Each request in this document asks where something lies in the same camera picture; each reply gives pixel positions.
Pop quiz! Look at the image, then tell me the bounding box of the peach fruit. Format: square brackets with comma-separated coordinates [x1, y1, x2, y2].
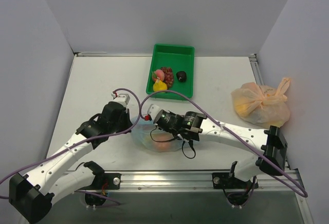
[151, 69, 165, 82]

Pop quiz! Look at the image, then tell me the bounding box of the blue printed plastic bag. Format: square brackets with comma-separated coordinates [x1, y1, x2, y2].
[131, 119, 182, 153]

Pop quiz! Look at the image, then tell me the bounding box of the orange fruit in bag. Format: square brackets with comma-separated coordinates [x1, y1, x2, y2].
[154, 135, 172, 152]

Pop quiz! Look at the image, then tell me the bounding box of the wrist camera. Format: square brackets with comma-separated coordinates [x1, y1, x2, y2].
[111, 92, 130, 107]
[144, 104, 161, 121]

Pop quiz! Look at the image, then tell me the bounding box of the dark purple fruit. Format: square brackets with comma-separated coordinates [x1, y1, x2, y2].
[176, 71, 187, 83]

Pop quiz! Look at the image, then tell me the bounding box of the yellow pear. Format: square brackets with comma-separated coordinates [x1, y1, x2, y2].
[153, 79, 168, 92]

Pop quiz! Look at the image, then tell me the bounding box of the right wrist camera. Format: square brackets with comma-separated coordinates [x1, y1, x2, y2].
[144, 104, 161, 121]

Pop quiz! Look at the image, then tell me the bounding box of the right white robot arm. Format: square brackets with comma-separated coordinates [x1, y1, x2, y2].
[148, 108, 287, 188]

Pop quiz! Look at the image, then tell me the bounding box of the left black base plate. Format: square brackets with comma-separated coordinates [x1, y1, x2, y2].
[74, 172, 121, 191]

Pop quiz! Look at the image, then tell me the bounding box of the red grape bunch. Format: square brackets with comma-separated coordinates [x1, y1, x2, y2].
[160, 67, 174, 89]

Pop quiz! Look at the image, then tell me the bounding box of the aluminium front rail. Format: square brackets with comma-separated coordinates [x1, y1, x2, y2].
[107, 171, 291, 193]

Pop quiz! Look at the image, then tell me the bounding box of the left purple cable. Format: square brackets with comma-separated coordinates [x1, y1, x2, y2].
[0, 87, 142, 199]

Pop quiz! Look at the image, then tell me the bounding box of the orange plastic bag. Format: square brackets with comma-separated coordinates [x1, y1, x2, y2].
[231, 78, 291, 128]

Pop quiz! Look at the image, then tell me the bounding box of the green plastic tray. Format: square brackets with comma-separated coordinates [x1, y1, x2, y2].
[146, 44, 195, 98]

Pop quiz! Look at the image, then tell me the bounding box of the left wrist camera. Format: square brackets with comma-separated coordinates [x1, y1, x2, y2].
[111, 92, 130, 107]

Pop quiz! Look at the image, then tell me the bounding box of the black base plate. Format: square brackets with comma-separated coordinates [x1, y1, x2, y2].
[212, 172, 245, 190]
[74, 172, 121, 191]

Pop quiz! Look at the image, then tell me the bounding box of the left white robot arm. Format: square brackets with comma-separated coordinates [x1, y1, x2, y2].
[9, 94, 132, 223]

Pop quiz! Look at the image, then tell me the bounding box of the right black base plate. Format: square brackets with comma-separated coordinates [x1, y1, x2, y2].
[212, 172, 245, 190]

